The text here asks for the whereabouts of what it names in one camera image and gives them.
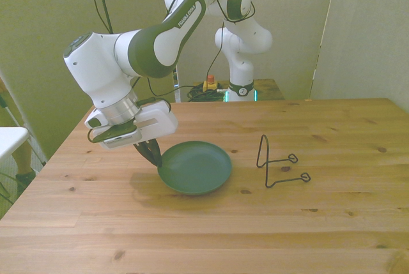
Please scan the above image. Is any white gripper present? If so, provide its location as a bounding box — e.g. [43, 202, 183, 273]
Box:
[132, 100, 179, 168]

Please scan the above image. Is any teal round plate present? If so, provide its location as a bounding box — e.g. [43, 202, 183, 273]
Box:
[157, 140, 233, 195]

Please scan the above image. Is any dark wooden robot base table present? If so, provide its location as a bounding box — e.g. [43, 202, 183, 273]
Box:
[191, 78, 285, 102]

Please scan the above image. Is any yellow emergency stop button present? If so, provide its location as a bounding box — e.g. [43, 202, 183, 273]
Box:
[203, 75, 219, 91]

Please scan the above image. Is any white metal rod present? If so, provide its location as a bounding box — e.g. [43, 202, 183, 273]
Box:
[0, 95, 35, 139]

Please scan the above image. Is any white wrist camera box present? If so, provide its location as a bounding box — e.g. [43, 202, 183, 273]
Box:
[91, 123, 143, 151]

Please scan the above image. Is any black cable bundle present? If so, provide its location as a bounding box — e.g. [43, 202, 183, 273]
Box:
[187, 82, 229, 102]

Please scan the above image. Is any black wire plate stand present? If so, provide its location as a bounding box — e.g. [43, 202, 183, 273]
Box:
[256, 134, 312, 189]

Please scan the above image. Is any black camera stand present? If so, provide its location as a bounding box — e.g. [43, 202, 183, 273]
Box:
[91, 0, 114, 34]

